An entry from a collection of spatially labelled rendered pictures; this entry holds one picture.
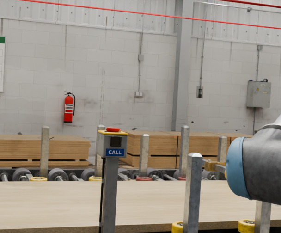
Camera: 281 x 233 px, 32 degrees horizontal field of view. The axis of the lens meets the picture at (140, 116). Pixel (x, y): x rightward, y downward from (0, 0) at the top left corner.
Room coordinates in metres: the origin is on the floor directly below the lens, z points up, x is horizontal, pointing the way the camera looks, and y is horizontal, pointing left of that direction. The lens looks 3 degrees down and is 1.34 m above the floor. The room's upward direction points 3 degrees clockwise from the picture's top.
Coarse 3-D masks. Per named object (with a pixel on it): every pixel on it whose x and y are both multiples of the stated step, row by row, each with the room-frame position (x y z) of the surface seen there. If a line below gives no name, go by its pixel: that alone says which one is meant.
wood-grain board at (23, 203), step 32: (0, 192) 1.94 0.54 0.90; (32, 192) 1.97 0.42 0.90; (64, 192) 2.01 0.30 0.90; (96, 192) 2.04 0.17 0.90; (128, 192) 2.08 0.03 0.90; (160, 192) 2.12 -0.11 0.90; (224, 192) 2.20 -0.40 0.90; (0, 224) 1.50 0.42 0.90; (32, 224) 1.52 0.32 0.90; (64, 224) 1.54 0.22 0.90; (96, 224) 1.56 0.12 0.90; (128, 224) 1.58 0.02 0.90; (160, 224) 1.61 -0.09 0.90; (224, 224) 1.69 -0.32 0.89
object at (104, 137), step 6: (102, 132) 1.34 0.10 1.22; (108, 132) 1.34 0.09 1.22; (114, 132) 1.35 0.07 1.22; (120, 132) 1.36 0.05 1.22; (102, 138) 1.34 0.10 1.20; (108, 138) 1.33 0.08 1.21; (126, 138) 1.35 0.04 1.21; (102, 144) 1.34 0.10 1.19; (108, 144) 1.33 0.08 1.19; (126, 144) 1.35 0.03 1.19; (102, 150) 1.33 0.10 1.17; (126, 150) 1.35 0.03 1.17; (102, 156) 1.33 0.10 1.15; (108, 156) 1.33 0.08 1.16; (114, 156) 1.34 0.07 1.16; (120, 156) 1.35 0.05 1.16; (126, 156) 1.35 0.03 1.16
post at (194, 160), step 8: (192, 160) 1.43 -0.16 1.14; (200, 160) 1.44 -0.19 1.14; (192, 168) 1.44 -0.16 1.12; (200, 168) 1.44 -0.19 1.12; (192, 176) 1.44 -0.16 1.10; (200, 176) 1.44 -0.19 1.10; (192, 184) 1.44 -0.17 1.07; (200, 184) 1.44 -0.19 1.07; (192, 192) 1.44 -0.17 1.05; (200, 192) 1.45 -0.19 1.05; (184, 200) 1.47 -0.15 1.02; (192, 200) 1.44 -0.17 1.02; (184, 208) 1.46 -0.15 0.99; (192, 208) 1.44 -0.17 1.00; (184, 216) 1.46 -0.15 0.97; (192, 216) 1.44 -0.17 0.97; (184, 224) 1.46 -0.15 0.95; (192, 224) 1.44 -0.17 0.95; (184, 232) 1.45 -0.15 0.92; (192, 232) 1.44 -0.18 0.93
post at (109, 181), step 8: (104, 160) 1.37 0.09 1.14; (112, 160) 1.36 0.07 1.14; (112, 168) 1.36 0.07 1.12; (104, 176) 1.36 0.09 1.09; (112, 176) 1.36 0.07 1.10; (104, 184) 1.36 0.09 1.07; (112, 184) 1.36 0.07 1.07; (104, 192) 1.35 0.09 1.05; (112, 192) 1.36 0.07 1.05; (104, 200) 1.35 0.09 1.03; (112, 200) 1.36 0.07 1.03; (104, 208) 1.35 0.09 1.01; (112, 208) 1.36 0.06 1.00; (104, 216) 1.35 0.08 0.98; (112, 216) 1.36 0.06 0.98; (104, 224) 1.35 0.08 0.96; (112, 224) 1.36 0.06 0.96; (104, 232) 1.35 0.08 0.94; (112, 232) 1.36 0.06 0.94
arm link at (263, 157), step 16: (272, 128) 0.94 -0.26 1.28; (240, 144) 0.92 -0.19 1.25; (256, 144) 0.91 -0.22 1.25; (272, 144) 0.89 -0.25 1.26; (240, 160) 0.90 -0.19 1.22; (256, 160) 0.88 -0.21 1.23; (272, 160) 0.86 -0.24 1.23; (240, 176) 0.89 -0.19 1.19; (256, 176) 0.87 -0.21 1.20; (272, 176) 0.85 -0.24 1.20; (240, 192) 0.91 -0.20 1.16; (256, 192) 0.88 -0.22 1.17; (272, 192) 0.86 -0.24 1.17
